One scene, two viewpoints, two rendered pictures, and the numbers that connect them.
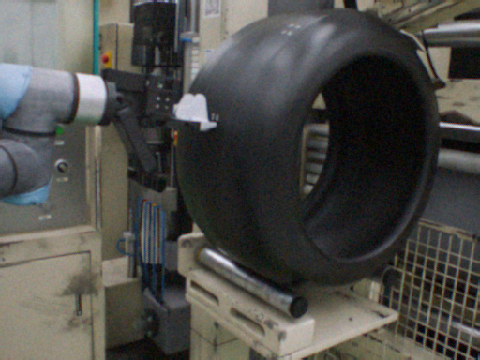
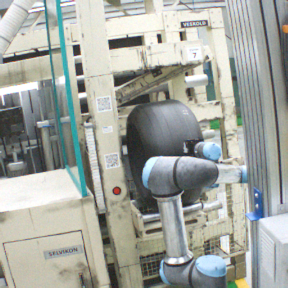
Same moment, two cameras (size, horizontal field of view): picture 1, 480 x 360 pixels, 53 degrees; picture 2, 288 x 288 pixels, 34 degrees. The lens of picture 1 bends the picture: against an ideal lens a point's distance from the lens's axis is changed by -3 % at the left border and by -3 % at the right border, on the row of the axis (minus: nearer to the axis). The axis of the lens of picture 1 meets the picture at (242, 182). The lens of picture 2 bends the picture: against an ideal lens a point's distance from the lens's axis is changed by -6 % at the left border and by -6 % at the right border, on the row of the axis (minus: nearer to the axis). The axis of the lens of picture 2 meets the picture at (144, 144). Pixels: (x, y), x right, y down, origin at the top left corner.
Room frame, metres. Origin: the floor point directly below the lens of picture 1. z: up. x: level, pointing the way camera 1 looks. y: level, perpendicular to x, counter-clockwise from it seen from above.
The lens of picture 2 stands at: (0.15, 2.29, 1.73)
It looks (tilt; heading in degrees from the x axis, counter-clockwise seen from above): 10 degrees down; 293
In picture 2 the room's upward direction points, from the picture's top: 8 degrees counter-clockwise
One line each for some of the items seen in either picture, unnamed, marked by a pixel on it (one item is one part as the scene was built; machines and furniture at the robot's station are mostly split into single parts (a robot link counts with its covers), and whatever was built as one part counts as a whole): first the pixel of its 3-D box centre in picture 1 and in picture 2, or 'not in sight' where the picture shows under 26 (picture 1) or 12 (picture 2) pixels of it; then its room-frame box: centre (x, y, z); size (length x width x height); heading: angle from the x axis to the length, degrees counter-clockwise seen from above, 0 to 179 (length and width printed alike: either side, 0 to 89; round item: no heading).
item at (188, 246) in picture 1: (247, 244); (131, 212); (1.24, -0.02, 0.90); 0.40 x 0.03 x 0.10; 127
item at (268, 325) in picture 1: (243, 304); (171, 224); (1.01, -0.01, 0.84); 0.36 x 0.09 x 0.06; 37
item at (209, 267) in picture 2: not in sight; (210, 274); (0.62, 0.67, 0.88); 0.13 x 0.12 x 0.14; 170
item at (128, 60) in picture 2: not in sight; (150, 56); (1.17, -0.44, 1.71); 0.61 x 0.25 x 0.15; 37
